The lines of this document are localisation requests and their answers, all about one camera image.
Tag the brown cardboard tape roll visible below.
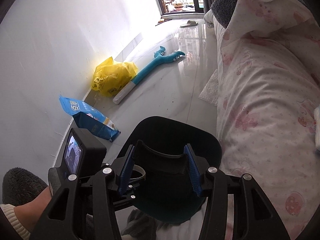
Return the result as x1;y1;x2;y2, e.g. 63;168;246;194
130;165;146;183

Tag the black curved piece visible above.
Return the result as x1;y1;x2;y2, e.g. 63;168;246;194
134;140;187;166

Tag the black trash bin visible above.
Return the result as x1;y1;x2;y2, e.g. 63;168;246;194
118;116;222;224

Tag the blue pet food bag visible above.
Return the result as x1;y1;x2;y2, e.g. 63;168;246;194
59;96;120;142

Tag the yellow plastic bag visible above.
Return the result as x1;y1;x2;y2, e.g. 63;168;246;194
91;57;138;97

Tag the pink patterned duvet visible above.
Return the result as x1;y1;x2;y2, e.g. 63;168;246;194
208;0;319;239

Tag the white slipper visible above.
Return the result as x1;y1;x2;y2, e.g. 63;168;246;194
180;20;198;28

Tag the dark grey fleece blanket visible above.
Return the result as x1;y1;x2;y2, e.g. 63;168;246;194
211;0;238;29

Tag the teal long-handled toy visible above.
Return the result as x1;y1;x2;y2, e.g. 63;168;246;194
113;46;185;105

